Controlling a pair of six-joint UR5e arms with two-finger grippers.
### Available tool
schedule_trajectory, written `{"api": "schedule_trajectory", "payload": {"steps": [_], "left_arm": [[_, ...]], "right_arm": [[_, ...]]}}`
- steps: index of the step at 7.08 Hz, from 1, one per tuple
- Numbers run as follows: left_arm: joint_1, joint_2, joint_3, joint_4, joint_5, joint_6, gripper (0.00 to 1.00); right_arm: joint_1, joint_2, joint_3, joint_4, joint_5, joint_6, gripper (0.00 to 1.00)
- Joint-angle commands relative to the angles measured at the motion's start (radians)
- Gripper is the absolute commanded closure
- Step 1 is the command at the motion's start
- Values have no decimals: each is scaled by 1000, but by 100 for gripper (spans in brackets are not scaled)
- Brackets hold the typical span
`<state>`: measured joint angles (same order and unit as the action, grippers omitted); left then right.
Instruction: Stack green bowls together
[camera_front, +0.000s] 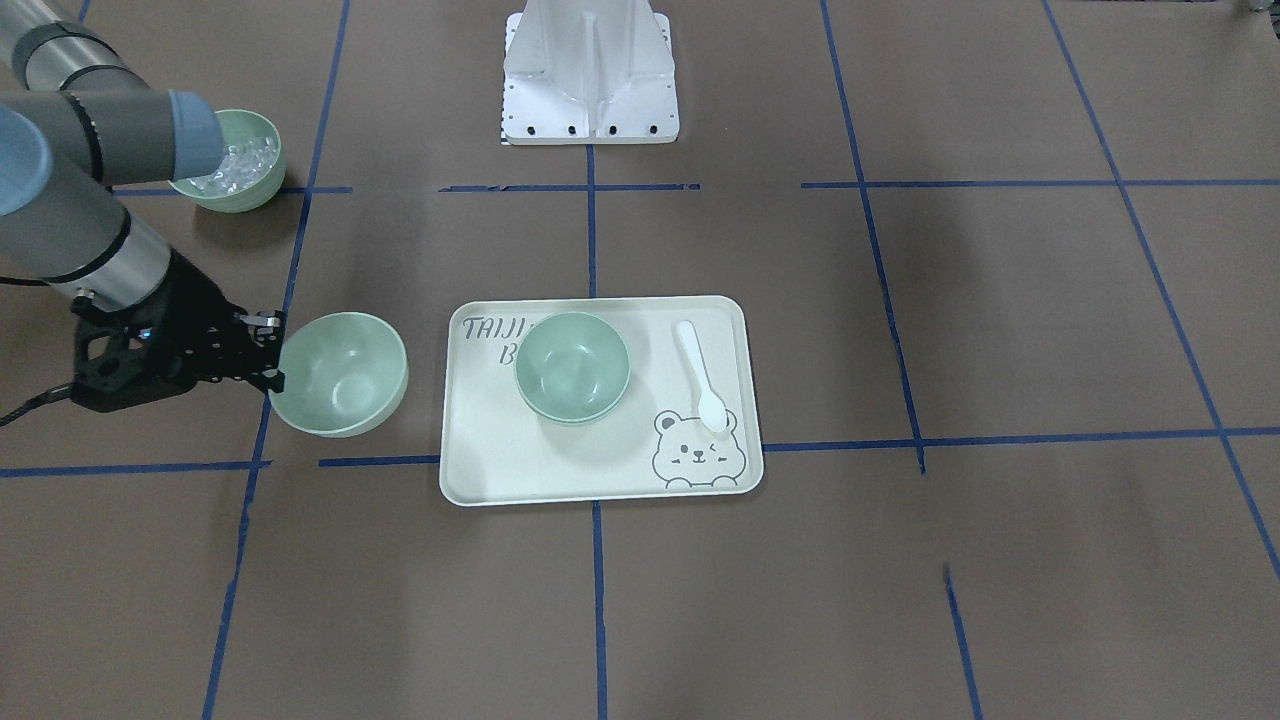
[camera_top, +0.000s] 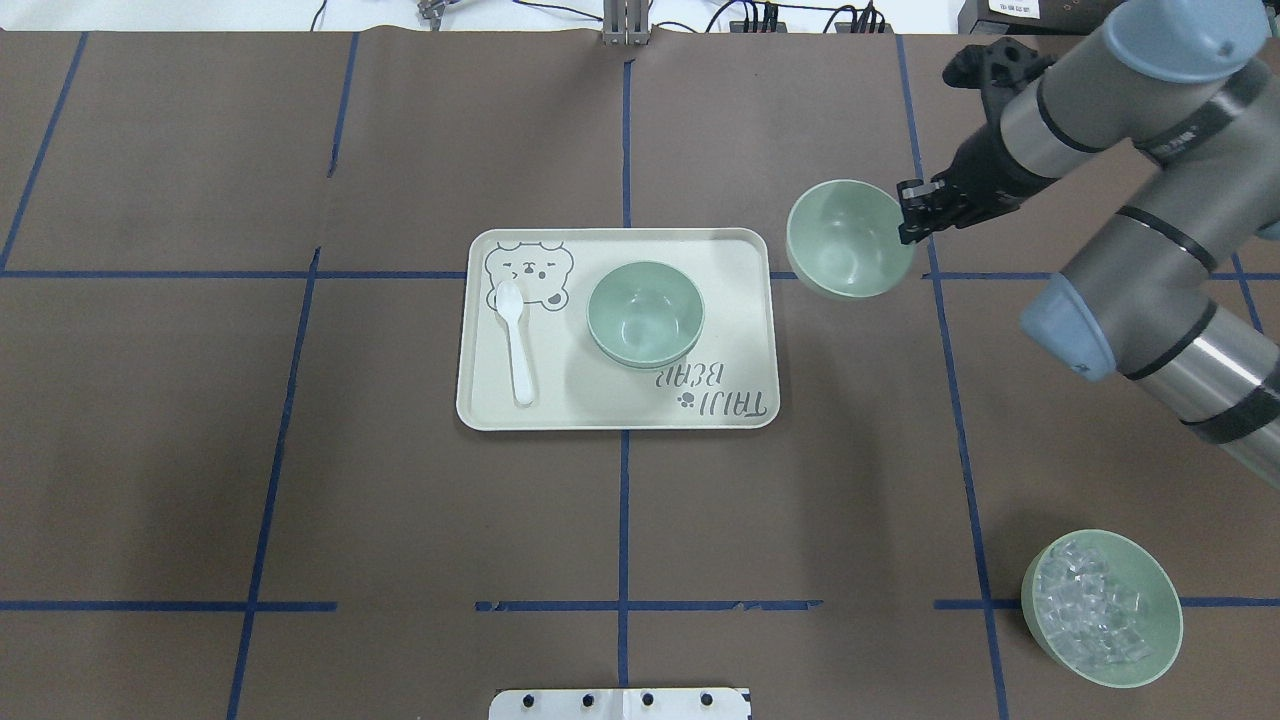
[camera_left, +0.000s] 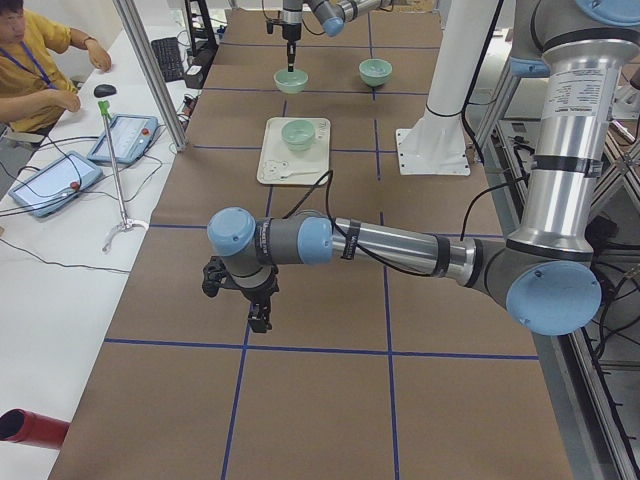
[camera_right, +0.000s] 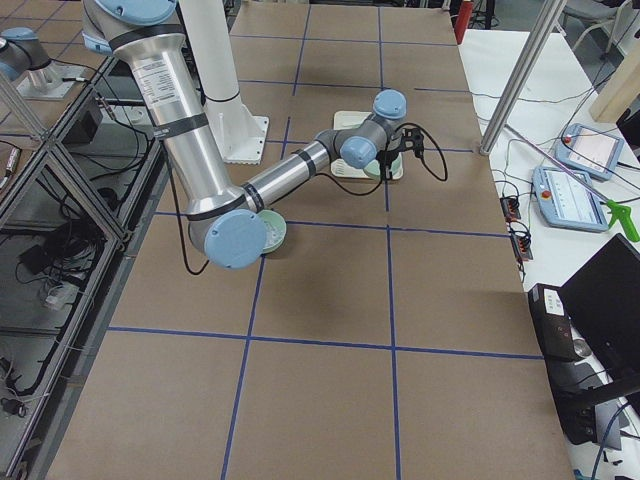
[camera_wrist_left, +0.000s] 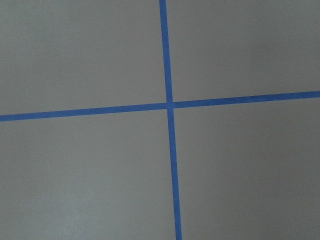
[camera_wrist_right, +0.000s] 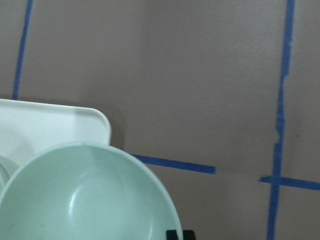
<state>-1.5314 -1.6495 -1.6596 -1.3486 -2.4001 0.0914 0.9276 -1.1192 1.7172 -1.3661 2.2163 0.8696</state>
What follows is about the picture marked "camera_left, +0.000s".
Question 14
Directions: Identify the green bowl with ice cubes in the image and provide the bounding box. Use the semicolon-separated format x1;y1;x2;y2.
358;58;393;88

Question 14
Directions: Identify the person in yellow shirt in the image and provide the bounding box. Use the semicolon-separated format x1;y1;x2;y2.
1;1;112;134

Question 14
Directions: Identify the black computer mouse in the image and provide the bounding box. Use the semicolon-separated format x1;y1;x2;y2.
93;84;117;98

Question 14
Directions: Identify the near blue teach pendant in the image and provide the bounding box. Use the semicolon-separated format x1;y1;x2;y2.
9;151;103;218

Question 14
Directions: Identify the white pedestal column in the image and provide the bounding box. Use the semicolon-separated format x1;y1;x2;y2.
396;0;501;176

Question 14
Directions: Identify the red cylinder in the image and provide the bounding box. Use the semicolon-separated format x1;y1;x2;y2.
1;409;70;450

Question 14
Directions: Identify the black keyboard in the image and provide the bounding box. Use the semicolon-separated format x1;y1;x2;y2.
151;37;184;82

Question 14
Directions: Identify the blue teach pendant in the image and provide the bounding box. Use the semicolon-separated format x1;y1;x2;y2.
9;151;103;218
87;114;159;165

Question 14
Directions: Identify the metal grabber stick green tip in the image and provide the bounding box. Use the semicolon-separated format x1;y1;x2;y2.
98;100;149;254

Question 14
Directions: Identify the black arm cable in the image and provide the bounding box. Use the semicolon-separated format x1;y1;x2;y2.
284;169;516;276

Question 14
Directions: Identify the cream bear tray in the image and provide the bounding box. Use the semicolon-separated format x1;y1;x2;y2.
256;117;332;186

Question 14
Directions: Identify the aluminium frame post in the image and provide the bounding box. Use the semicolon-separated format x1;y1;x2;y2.
113;0;187;152

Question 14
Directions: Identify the far blue teach pendant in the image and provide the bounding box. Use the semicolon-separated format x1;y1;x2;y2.
87;114;159;165

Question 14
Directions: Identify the white plastic spoon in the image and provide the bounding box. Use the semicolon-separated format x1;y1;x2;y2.
279;170;319;180

